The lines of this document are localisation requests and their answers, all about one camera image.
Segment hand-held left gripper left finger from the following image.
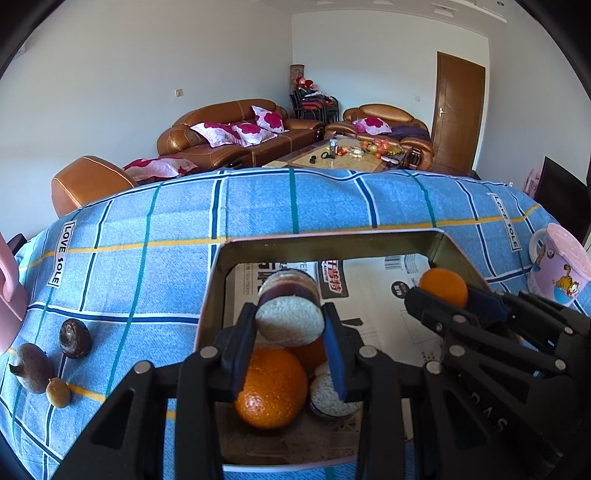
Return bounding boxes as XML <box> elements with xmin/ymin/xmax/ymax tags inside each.
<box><xmin>60</xmin><ymin>302</ymin><xmax>258</xmax><ymax>480</ymax></box>

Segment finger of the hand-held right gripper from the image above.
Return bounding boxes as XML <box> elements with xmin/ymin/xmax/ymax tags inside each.
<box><xmin>404</xmin><ymin>286</ymin><xmax>570</xmax><ymax>378</ymax></box>
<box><xmin>466</xmin><ymin>287</ymin><xmax>591</xmax><ymax>357</ymax></box>

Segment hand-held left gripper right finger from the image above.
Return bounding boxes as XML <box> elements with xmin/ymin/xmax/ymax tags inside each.
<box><xmin>322</xmin><ymin>302</ymin><xmax>468</xmax><ymax>480</ymax></box>

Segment medium orange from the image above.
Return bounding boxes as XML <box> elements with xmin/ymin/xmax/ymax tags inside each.
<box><xmin>284</xmin><ymin>337</ymin><xmax>328</xmax><ymax>379</ymax></box>

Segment small orange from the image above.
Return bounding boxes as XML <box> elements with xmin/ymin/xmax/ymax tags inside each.
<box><xmin>419</xmin><ymin>268</ymin><xmax>468</xmax><ymax>309</ymax></box>

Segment large orange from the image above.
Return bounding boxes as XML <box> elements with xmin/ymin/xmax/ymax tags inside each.
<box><xmin>234</xmin><ymin>347</ymin><xmax>309</xmax><ymax>431</ymax></box>

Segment pink tin box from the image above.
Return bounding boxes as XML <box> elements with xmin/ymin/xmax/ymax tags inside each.
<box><xmin>194</xmin><ymin>228</ymin><xmax>492</xmax><ymax>474</ymax></box>

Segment round dark passion fruit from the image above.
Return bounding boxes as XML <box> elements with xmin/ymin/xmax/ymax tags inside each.
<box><xmin>59</xmin><ymin>318</ymin><xmax>93</xmax><ymax>359</ymax></box>

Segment kumquat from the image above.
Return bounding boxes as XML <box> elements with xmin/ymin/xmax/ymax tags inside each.
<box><xmin>45</xmin><ymin>377</ymin><xmax>71</xmax><ymax>409</ymax></box>

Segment stemmed brown passion fruit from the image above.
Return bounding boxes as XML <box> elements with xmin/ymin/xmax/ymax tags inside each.
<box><xmin>9</xmin><ymin>343</ymin><xmax>54</xmax><ymax>394</ymax></box>

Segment pink cartoon cup with lid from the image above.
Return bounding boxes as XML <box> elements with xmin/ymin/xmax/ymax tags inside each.
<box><xmin>527</xmin><ymin>223</ymin><xmax>591</xmax><ymax>308</ymax></box>

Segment blue checked tablecloth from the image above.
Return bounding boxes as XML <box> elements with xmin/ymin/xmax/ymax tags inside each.
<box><xmin>0</xmin><ymin>167</ymin><xmax>591</xmax><ymax>480</ymax></box>

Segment black television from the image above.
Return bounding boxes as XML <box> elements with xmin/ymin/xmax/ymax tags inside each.
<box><xmin>536</xmin><ymin>157</ymin><xmax>591</xmax><ymax>245</ymax></box>

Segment pile of fruit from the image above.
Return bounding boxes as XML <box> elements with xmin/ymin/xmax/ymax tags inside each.
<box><xmin>360</xmin><ymin>137</ymin><xmax>402</xmax><ymax>157</ymax></box>

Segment wooden coffee table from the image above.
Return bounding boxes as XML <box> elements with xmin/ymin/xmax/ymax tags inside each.
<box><xmin>262</xmin><ymin>137</ymin><xmax>402</xmax><ymax>174</ymax></box>

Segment purple blanket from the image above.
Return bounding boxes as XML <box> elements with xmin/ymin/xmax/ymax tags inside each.
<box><xmin>388</xmin><ymin>121</ymin><xmax>430</xmax><ymax>139</ymax></box>

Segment pink floral pillow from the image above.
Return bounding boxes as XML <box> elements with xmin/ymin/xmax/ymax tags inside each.
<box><xmin>252</xmin><ymin>105</ymin><xmax>286</xmax><ymax>133</ymax></box>
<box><xmin>353</xmin><ymin>117</ymin><xmax>392</xmax><ymax>134</ymax></box>
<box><xmin>231</xmin><ymin>122</ymin><xmax>278</xmax><ymax>146</ymax></box>
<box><xmin>190</xmin><ymin>122</ymin><xmax>243</xmax><ymax>148</ymax></box>

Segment brown wooden door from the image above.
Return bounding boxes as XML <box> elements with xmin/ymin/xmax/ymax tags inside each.
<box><xmin>433</xmin><ymin>52</ymin><xmax>486</xmax><ymax>174</ymax></box>

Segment brown leather armchair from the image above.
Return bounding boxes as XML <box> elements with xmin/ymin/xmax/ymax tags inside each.
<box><xmin>325</xmin><ymin>104</ymin><xmax>435</xmax><ymax>171</ymax></box>

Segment brown leather stool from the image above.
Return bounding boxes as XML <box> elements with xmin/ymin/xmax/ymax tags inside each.
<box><xmin>52</xmin><ymin>156</ymin><xmax>139</xmax><ymax>217</ymax></box>

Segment pink plastic chair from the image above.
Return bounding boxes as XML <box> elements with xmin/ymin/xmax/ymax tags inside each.
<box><xmin>0</xmin><ymin>231</ymin><xmax>29</xmax><ymax>356</ymax></box>

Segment stacked dark chairs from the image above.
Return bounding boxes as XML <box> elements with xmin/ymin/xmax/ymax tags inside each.
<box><xmin>289</xmin><ymin>90</ymin><xmax>341</xmax><ymax>123</ymax></box>

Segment long brown leather sofa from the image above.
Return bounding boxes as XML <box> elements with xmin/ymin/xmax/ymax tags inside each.
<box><xmin>157</xmin><ymin>98</ymin><xmax>326</xmax><ymax>169</ymax></box>

